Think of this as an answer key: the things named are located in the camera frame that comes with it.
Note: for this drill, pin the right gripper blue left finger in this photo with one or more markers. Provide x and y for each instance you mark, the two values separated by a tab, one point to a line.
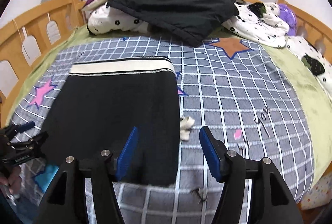
64	200

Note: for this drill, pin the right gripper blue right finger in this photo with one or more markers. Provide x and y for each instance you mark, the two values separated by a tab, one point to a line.
271	200

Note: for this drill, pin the black pants with white stripe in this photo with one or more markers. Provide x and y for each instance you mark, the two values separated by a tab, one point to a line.
102	102

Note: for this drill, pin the person's left hand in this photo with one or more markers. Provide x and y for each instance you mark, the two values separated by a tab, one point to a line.
13	181

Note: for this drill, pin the small white cloth scrap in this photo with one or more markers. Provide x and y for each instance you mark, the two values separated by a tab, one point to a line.
186	124

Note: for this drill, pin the grey checked star blanket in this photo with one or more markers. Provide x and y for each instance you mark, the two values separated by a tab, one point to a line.
244	99

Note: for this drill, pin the green bed sheet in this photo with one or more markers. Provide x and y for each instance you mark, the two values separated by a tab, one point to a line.
314	98

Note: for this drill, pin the white floral duvet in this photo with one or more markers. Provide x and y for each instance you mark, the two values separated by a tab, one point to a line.
258	22

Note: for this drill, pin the purple plush toy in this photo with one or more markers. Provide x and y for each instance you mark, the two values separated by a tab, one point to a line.
287	15

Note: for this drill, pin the black jacket pile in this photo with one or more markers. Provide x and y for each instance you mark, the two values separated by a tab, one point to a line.
173	6

